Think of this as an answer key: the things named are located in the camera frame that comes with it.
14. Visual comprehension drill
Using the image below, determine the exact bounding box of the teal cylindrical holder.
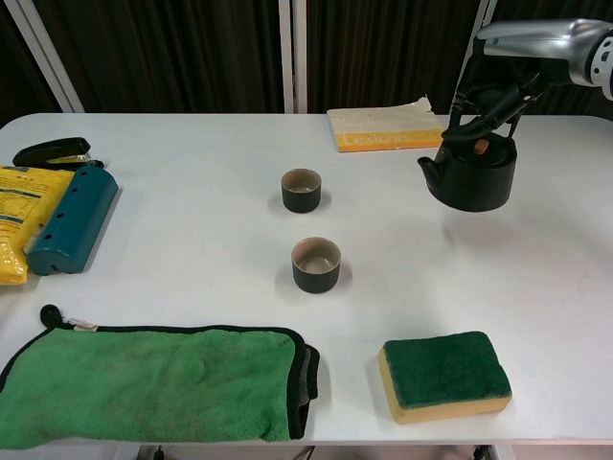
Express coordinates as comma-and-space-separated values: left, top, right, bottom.
26, 165, 120, 277

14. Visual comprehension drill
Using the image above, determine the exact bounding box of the yellow and white book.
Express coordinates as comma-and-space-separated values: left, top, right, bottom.
327, 95, 449, 154

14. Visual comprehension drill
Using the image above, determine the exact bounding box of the dark ceramic cup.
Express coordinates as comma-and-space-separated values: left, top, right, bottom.
290, 236, 343, 294
280, 168, 323, 215

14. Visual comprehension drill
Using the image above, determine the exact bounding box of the black stapler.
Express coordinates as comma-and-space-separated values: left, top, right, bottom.
12, 136, 92, 169

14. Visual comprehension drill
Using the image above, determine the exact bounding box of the yellow snack bag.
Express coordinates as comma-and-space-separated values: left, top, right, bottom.
0, 165, 77, 288

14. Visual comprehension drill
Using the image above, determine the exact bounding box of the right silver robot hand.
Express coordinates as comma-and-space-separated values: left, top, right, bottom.
440, 17, 605, 145

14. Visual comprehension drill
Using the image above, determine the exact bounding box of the green microfibre towel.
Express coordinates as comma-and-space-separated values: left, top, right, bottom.
0, 304, 321, 450

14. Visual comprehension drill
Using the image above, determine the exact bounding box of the black teapot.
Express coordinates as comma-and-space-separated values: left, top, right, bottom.
417, 133, 519, 213

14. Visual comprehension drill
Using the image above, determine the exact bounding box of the green and yellow sponge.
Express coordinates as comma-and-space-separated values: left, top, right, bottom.
376, 330, 513, 426

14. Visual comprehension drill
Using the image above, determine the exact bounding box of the white partition frame post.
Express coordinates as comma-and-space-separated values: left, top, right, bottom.
448, 0, 498, 116
279, 0, 307, 114
0, 0, 86, 114

